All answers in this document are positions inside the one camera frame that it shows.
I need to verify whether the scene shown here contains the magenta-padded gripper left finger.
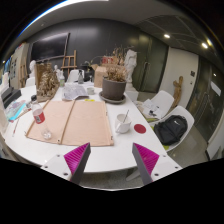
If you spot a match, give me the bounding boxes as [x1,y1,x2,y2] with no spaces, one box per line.
[41,142,92,186]

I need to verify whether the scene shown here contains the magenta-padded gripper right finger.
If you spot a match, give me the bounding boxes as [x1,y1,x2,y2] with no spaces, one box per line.
[131,142,183,186]

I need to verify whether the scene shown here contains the flat round red coaster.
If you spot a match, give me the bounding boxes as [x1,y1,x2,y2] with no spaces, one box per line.
[133,123,148,135]

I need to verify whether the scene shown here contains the brown cardboard sheet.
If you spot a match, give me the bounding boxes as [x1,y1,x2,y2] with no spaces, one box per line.
[25,99,115,148]

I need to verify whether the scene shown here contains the clear drinking glass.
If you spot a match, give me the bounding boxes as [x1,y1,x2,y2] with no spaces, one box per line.
[41,128,53,141]

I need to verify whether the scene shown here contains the black backpack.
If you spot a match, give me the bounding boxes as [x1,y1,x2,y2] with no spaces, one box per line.
[153,114,189,146]

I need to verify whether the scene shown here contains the white mug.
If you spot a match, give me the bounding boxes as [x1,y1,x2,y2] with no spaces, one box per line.
[114,113,133,135]

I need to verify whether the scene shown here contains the stirring stick in mug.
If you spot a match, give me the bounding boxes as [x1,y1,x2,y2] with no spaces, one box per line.
[121,109,130,125]

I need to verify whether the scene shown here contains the white plastic chair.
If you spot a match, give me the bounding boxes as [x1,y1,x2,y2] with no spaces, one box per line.
[148,105,196,154]
[137,90,175,118]

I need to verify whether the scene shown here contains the red-labelled clear drink bottle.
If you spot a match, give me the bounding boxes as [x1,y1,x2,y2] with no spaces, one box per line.
[31,100,47,125]

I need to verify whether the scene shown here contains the grey saucer under pot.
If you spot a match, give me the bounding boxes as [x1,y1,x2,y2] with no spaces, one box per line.
[98,91,128,105]

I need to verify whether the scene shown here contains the wooden figure sculpture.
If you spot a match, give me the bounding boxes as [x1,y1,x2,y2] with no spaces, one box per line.
[171,75,185,108]

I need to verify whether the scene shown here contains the colourful booklet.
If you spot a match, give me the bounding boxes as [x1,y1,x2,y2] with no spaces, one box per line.
[4,99,28,122]

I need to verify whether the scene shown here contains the dried plant in grey pot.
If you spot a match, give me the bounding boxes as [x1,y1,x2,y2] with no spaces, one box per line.
[101,63,128,102]

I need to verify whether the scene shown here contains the golden ornate sculpture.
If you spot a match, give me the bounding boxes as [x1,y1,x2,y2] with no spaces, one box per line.
[34,62,60,103]

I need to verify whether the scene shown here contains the white plaster statue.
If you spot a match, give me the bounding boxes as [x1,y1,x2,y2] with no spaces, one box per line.
[123,48,138,92]

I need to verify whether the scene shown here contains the wooden easel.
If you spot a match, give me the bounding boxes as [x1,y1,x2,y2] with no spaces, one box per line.
[60,49,78,78]

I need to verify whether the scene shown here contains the white plaster bust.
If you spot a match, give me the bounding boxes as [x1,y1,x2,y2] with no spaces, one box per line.
[28,59,37,79]

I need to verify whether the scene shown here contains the dark wall-mounted screen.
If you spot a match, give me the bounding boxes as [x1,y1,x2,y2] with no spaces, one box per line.
[30,32,70,62]

